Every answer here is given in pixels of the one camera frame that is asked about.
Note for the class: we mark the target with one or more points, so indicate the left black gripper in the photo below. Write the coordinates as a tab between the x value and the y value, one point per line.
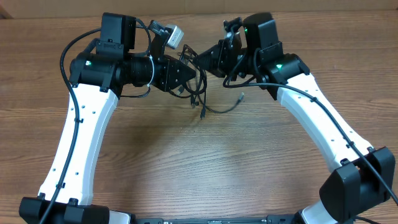
166	73

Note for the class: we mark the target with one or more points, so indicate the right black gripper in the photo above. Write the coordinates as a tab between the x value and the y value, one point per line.
221	58

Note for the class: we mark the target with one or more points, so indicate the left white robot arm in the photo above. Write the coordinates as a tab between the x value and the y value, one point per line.
127	52

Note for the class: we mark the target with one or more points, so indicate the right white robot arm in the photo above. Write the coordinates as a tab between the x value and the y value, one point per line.
361	176

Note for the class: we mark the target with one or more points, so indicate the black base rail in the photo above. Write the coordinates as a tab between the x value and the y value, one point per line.
214	220

